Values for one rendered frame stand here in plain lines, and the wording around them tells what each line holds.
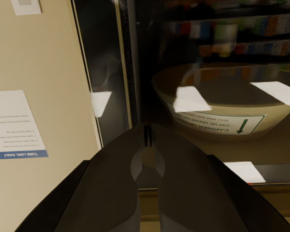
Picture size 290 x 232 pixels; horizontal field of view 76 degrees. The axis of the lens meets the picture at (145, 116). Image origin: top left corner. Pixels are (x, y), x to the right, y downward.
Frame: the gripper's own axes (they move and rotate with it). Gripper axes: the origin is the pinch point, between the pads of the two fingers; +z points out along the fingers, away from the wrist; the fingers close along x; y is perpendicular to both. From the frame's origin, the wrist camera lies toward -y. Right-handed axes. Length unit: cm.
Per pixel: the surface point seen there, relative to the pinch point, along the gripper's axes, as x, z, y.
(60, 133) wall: -33, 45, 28
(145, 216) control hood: -0.7, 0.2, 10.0
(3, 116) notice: -50, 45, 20
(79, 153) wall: -28, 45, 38
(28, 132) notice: -44, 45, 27
